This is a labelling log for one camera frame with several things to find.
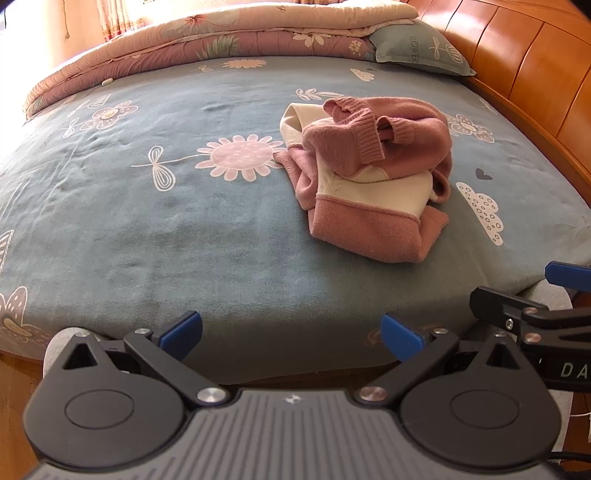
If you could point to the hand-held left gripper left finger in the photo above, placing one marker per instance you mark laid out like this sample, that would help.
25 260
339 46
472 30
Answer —
182 331

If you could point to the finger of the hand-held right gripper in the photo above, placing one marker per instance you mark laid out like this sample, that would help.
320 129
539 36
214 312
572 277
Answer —
570 276
496 307

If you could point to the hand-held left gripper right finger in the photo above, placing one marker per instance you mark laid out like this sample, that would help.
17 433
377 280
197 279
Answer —
400 338

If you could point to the pink and cream knit sweater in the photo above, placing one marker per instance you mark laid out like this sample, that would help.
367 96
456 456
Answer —
351 138

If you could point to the wooden bed headboard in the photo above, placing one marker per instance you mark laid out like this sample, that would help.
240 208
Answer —
531 60

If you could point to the grey-blue pillow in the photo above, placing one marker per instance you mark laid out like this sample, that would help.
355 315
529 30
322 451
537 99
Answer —
415 46

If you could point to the folded pink floral quilt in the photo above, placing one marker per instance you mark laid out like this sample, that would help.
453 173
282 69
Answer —
207 41

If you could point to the pink floral curtain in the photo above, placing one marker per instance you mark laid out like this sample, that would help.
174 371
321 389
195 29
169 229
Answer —
122 18

